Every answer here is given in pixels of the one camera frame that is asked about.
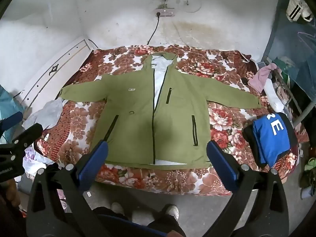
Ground person's left hand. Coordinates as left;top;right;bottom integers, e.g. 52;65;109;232
4;178;22;208

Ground white striped hanging garment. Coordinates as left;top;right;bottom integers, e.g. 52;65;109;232
284;0;314;24

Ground person's left shoe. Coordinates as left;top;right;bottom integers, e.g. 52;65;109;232
110;202;125;215

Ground green bag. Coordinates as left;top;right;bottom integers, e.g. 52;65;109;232
299;157;316;188

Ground blue and black folded garment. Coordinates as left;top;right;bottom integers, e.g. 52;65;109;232
242;112;297;168

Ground white purple floral sheet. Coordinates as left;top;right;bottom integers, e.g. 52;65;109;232
22;144;68;213

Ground person's dark pants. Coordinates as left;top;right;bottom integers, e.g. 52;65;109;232
92;206;187;237

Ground green hooded jacket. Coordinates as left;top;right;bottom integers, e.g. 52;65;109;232
60;52;262;171

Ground white bed headboard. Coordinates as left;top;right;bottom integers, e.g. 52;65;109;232
20;36;99;114

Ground white power strip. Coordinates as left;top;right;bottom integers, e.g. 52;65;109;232
154;8;176;18

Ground person's right shoe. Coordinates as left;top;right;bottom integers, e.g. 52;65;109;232
164;204;180;221

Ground person's shoe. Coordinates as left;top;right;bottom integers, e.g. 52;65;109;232
110;202;125;215
164;204;180;221

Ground teal hanging garment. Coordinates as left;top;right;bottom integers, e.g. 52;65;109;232
291;32;316;97

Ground teal fabric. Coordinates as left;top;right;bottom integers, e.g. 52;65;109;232
0;84;24;129

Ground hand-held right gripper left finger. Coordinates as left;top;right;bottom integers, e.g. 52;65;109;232
26;140;109;237

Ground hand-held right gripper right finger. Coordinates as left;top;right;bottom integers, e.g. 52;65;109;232
206;140;290;237

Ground pink cloth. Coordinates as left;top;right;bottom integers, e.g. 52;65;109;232
247;63;277;92

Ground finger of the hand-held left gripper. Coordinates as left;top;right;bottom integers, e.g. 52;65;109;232
0;112;24;132
0;123;43;155

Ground white cloth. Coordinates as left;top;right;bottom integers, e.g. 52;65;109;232
264;79;285;113

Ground grey cloth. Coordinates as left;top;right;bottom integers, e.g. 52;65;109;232
22;99;64;130

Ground red floral blanket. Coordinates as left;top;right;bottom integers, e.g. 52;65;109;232
35;45;300;197

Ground metal clothes rack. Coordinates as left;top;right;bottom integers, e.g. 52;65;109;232
261;0;316;129

